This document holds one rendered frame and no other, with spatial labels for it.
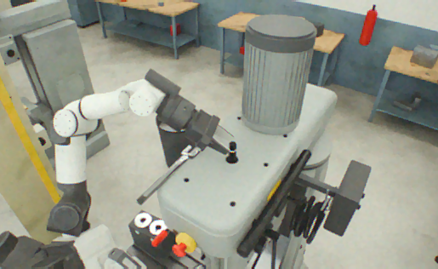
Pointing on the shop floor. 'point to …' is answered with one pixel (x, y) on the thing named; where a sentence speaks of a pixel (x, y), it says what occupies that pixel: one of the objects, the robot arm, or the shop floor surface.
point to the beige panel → (13, 145)
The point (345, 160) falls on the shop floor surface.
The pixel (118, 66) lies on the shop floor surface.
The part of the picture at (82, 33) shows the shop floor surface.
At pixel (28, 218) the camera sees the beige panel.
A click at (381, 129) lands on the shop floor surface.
